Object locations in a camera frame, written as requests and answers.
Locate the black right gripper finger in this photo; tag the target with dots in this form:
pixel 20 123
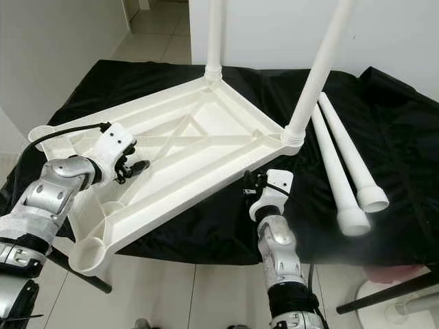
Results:
pixel 249 185

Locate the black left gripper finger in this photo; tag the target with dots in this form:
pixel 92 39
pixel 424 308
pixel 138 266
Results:
pixel 127 179
pixel 141 166

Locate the white plastic table top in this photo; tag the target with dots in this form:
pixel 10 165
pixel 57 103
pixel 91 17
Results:
pixel 206 137

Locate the white plastic table leg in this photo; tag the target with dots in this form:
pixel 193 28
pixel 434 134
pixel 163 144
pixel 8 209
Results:
pixel 215 38
pixel 350 154
pixel 319 68
pixel 333 171

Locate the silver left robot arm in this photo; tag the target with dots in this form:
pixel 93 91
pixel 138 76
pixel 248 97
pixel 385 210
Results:
pixel 55 205

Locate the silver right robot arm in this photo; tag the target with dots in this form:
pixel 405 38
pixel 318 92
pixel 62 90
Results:
pixel 278 253

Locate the grey robot right foot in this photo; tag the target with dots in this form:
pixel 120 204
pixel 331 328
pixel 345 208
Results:
pixel 238 326

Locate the grey robot foot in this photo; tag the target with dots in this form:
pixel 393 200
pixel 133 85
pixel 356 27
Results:
pixel 142 325
pixel 238 326

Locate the grey robot left foot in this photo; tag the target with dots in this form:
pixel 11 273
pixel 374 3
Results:
pixel 142 325

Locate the black cloth table cover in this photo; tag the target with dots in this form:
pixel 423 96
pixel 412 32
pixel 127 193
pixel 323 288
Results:
pixel 405 171

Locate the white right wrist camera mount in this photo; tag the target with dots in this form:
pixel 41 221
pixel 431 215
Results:
pixel 280 181

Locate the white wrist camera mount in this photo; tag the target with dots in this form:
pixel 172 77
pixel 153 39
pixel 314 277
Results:
pixel 280 181
pixel 118 142

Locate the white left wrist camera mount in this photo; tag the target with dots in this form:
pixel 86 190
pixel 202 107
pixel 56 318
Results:
pixel 118 142

